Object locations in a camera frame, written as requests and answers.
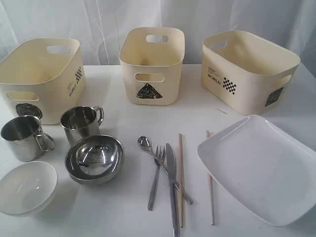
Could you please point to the stainless steel bowl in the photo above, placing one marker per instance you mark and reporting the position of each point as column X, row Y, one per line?
column 95, row 160

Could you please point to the white square plate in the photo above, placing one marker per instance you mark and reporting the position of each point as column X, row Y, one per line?
column 265, row 169

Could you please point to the white ceramic bowl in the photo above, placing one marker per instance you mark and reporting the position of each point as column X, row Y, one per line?
column 28, row 189

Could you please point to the cream bin circle sticker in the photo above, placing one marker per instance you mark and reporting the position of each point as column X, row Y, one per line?
column 43, row 77

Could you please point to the steel table knife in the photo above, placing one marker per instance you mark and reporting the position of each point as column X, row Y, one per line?
column 171, row 167

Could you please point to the steel mug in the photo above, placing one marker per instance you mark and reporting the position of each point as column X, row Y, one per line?
column 81, row 121
column 26, row 139

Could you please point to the steel spoon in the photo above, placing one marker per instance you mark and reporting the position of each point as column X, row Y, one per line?
column 145, row 144

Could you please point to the cream bin triangle sticker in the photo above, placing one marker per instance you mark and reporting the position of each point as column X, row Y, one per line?
column 151, row 61

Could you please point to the white curtain backdrop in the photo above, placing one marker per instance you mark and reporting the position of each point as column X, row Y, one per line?
column 101, row 26

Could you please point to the steel fork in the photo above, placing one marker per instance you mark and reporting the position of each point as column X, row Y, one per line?
column 155, row 177

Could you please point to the cream bin square sticker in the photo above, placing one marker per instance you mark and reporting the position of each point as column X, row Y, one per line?
column 247, row 72

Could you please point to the wooden chopstick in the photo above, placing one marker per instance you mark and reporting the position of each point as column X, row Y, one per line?
column 181, row 208
column 210, row 180

